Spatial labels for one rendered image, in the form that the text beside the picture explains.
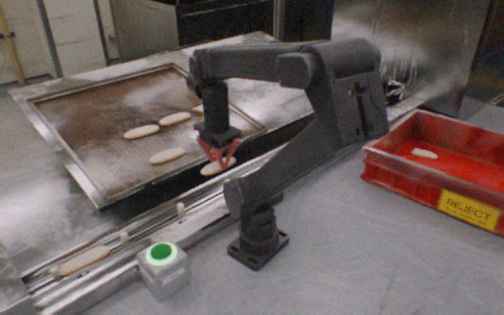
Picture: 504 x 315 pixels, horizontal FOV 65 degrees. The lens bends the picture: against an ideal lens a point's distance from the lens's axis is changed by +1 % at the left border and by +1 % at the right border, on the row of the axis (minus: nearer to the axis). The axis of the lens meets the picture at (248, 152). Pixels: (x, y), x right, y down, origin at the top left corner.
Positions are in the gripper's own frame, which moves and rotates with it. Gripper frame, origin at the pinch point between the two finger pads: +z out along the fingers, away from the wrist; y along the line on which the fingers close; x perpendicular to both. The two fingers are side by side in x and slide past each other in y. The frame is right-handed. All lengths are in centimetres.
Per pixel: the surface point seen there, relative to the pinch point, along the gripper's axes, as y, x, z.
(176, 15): 165, -96, 6
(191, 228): -7.9, 14.2, 7.1
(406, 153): -20, -54, 11
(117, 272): -8.3, 31.2, 7.0
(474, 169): -37, -59, 11
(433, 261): -46, -19, 11
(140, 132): 27.5, 5.7, 0.7
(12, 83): 369, -28, 93
